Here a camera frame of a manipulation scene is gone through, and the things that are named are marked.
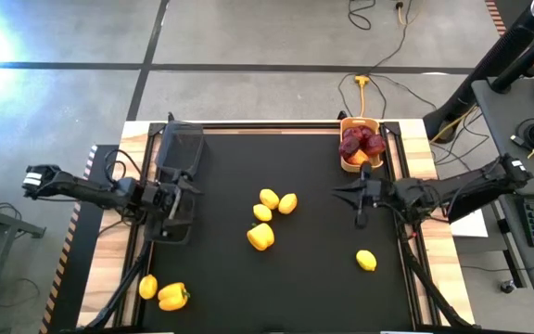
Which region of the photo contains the black table mat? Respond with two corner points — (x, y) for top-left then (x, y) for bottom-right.
(139, 132), (416, 333)

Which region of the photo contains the red apple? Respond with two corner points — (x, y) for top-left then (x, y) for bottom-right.
(363, 134), (388, 157)

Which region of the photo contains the black diagonal frame strut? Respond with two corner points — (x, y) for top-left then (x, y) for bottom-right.
(81, 240), (155, 330)
(399, 231), (475, 328)

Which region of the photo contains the looped black floor cable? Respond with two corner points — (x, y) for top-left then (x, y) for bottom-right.
(347, 0), (375, 32)

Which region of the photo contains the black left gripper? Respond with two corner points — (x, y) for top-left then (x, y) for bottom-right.
(144, 171), (204, 235)

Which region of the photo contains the dark red bell pepper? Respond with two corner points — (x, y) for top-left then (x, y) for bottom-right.
(338, 135), (362, 159)

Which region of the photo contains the yellow cable with plug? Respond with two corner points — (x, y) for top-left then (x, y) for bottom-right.
(394, 1), (419, 27)

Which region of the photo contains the black floor platform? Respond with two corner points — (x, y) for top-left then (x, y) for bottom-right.
(46, 144), (121, 334)

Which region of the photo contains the white paper sheet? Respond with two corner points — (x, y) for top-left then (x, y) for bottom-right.
(450, 208), (490, 238)

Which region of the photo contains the black tower fan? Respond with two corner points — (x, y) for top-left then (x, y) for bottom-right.
(422, 0), (534, 140)

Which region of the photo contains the black monitor pole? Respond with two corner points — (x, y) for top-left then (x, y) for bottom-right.
(489, 18), (534, 94)

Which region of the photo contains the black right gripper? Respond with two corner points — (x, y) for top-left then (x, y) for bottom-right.
(331, 160), (387, 230)

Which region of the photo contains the small dark red fruit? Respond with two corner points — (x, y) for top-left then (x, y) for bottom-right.
(343, 125), (375, 140)

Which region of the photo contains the striped hazard tape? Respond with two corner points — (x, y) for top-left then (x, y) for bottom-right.
(38, 144), (99, 334)

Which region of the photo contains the yellow extension cord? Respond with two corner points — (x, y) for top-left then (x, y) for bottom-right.
(353, 74), (371, 120)

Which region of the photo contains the long black floor cable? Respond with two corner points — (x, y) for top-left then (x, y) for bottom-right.
(338, 0), (438, 117)

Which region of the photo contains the tan plastic basket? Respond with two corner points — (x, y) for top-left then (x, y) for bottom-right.
(338, 116), (385, 174)

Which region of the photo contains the yellow bell pepper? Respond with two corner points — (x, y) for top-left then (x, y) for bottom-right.
(246, 222), (276, 252)
(157, 281), (191, 313)

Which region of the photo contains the grey desk top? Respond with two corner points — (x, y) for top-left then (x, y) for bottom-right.
(471, 76), (534, 196)

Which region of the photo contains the yellow lemon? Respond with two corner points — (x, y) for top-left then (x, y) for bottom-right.
(355, 249), (378, 273)
(277, 192), (299, 215)
(137, 274), (159, 301)
(259, 187), (281, 211)
(252, 203), (273, 223)

